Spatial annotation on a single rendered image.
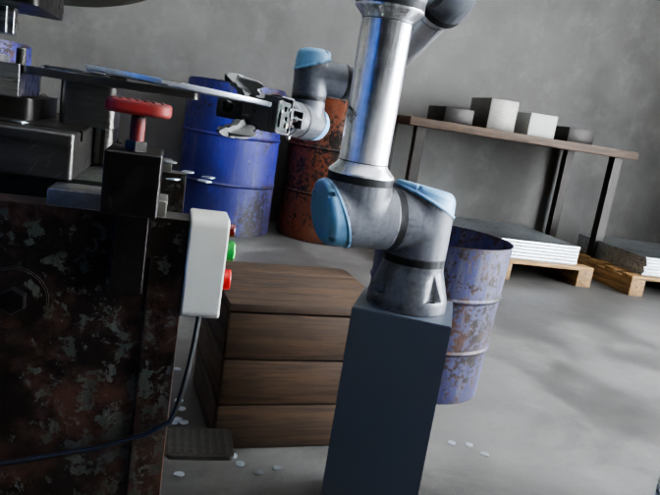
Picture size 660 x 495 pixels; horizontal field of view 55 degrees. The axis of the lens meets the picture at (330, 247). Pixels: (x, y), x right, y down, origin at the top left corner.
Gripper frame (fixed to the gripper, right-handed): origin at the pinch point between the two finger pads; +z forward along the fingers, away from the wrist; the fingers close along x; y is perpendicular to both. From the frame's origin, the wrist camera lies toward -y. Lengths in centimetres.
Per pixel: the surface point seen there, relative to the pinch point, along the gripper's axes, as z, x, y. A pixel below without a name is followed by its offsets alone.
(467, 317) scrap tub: -84, 45, 36
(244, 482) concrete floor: -14, 76, 10
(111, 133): 21.5, 7.9, -4.0
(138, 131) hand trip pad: 41.2, 6.1, 18.3
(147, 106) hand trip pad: 42.6, 3.3, 20.3
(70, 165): 37.1, 12.1, 4.6
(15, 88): 32.0, 3.9, -12.6
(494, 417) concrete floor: -87, 73, 49
